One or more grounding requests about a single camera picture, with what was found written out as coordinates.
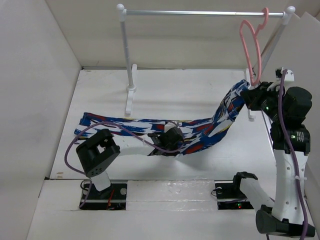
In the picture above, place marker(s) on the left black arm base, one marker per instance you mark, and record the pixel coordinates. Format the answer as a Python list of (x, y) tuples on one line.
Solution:
[(112, 199)]

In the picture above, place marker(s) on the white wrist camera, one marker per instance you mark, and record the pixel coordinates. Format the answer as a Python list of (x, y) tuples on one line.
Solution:
[(281, 73), (170, 124)]

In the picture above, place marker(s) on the white clothes rack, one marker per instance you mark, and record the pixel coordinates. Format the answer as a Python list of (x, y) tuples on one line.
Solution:
[(254, 72)]

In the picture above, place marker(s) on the blue patterned trousers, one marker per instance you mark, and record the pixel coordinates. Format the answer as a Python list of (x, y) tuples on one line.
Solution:
[(198, 134)]

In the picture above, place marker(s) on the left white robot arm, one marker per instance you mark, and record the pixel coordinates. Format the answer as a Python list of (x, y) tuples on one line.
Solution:
[(98, 152)]

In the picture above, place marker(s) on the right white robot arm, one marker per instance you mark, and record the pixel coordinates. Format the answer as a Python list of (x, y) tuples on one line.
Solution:
[(285, 215)]

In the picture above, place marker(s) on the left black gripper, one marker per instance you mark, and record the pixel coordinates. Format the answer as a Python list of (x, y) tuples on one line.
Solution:
[(171, 154)]

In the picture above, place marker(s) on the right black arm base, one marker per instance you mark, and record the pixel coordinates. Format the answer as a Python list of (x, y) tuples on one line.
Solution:
[(235, 195)]

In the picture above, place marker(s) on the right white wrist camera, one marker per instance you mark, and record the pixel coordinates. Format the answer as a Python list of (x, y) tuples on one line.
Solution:
[(281, 73)]

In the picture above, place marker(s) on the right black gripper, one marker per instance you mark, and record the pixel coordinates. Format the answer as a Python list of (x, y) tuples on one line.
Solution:
[(253, 96)]

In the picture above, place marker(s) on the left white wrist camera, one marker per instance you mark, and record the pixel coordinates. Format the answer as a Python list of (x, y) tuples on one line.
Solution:
[(170, 124)]

